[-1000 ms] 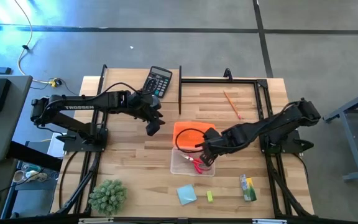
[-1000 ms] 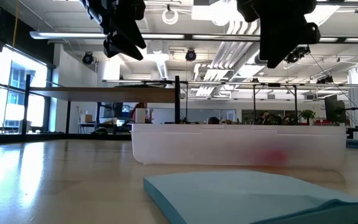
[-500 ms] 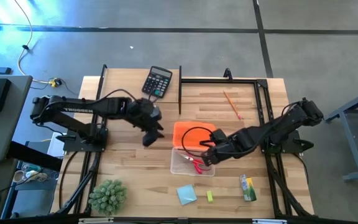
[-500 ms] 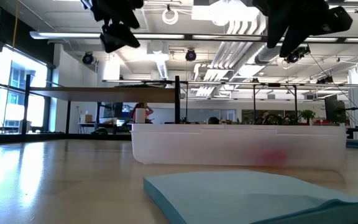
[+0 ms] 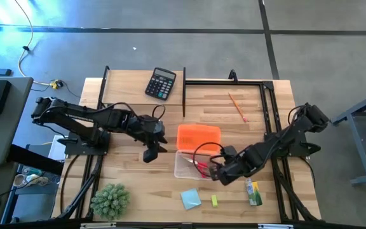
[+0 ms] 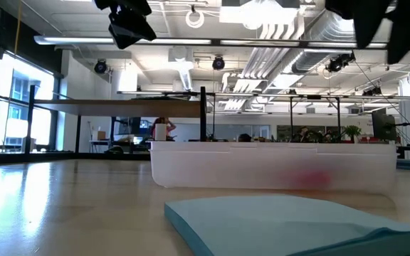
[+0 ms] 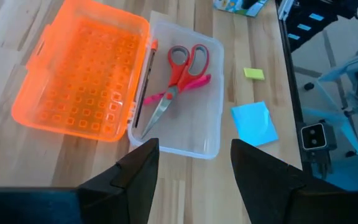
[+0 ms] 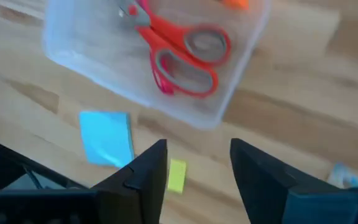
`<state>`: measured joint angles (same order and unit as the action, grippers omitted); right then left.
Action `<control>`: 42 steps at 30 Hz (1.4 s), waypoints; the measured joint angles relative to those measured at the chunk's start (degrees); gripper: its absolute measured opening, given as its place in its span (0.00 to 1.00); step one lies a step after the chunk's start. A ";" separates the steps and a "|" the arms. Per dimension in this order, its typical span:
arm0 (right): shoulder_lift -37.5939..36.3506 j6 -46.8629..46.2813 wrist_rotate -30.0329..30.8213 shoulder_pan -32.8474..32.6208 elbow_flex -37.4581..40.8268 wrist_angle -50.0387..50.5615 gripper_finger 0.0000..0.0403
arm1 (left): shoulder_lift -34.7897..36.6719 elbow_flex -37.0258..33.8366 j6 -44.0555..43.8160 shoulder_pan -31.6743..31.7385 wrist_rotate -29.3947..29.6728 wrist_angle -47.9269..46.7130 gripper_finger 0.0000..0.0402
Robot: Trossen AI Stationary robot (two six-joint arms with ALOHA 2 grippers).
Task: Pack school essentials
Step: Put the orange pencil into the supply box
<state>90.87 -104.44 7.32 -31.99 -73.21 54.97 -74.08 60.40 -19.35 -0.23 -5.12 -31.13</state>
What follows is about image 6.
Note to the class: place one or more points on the round black ceiling fixture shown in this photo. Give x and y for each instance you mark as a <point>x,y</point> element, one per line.
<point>100,67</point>
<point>218,63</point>

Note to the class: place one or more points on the blue sticky note pad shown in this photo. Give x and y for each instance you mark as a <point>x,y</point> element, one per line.
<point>279,224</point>

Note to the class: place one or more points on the black background workstation frame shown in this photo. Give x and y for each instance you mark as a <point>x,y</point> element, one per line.
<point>338,117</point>

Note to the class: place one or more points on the clear pencil box orange lid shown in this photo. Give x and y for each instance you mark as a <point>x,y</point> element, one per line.
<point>226,167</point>

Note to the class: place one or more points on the background potted plant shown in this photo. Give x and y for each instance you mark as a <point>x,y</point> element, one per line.
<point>352,131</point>

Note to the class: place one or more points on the white cylinder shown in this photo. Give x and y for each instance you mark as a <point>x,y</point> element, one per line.
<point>160,132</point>

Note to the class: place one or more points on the cardboard box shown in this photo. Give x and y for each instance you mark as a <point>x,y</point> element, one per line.
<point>99,135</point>

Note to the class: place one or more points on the wooden shelf black posts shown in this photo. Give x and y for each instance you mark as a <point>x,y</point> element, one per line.
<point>119,107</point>

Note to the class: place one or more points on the black computer monitor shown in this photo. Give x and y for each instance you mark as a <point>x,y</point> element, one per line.
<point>383,126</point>

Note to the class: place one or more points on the white ceiling pipe bundle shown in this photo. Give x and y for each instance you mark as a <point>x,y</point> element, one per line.
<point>262,60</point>

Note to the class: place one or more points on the white vertical duct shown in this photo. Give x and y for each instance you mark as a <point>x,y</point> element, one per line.
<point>185,76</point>

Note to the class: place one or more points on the silver ceiling air duct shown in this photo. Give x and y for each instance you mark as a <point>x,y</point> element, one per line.
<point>311,57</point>

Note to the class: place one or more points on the long ceiling light strip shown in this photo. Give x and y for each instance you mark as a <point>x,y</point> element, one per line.
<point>173,41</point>

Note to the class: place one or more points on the person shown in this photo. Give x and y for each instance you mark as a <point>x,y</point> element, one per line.
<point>303,135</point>
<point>170,126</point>

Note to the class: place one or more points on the black ceiling camera cluster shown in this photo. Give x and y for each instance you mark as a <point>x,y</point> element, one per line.
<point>338,63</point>

